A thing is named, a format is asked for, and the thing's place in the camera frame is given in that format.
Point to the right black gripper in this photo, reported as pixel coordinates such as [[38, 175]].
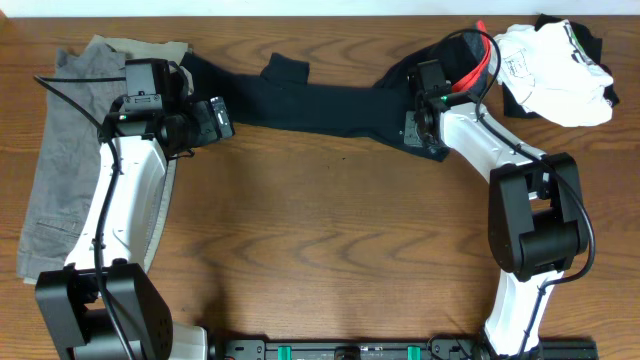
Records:
[[409, 136]]

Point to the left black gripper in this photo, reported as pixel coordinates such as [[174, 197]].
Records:
[[208, 130]]

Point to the black leggings with red waistband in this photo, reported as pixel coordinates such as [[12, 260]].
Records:
[[281, 97]]

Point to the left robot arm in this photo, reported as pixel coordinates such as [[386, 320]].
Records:
[[102, 304]]

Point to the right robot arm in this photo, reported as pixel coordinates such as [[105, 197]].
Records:
[[537, 222]]

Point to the beige shorts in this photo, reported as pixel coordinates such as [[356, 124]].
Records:
[[150, 50]]

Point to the white printed t-shirt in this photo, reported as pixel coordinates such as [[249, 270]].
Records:
[[548, 71]]

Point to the grey cargo shorts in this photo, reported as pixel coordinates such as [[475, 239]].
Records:
[[65, 150]]

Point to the black garment under white shirt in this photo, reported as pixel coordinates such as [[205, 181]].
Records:
[[592, 47]]

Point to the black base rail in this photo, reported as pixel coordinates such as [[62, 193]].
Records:
[[350, 351]]

